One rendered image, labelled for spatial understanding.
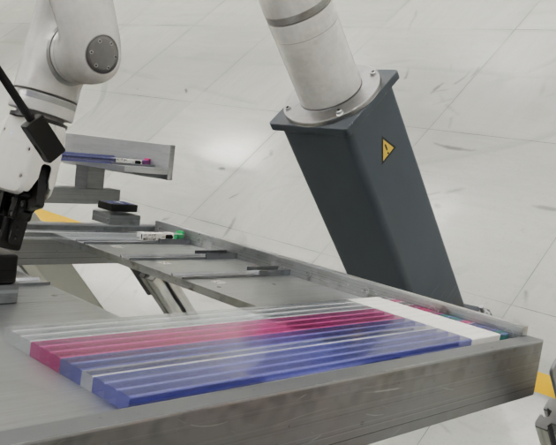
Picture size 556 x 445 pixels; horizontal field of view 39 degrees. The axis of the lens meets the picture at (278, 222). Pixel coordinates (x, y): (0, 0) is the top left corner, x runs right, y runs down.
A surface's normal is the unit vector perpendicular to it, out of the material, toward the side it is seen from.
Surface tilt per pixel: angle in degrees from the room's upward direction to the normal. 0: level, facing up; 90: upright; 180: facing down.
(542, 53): 0
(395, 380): 90
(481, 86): 0
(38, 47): 43
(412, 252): 90
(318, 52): 90
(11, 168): 36
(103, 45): 90
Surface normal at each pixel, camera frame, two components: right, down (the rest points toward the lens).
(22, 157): -0.58, -0.19
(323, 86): -0.02, 0.62
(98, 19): 0.70, 0.11
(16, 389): 0.15, -0.98
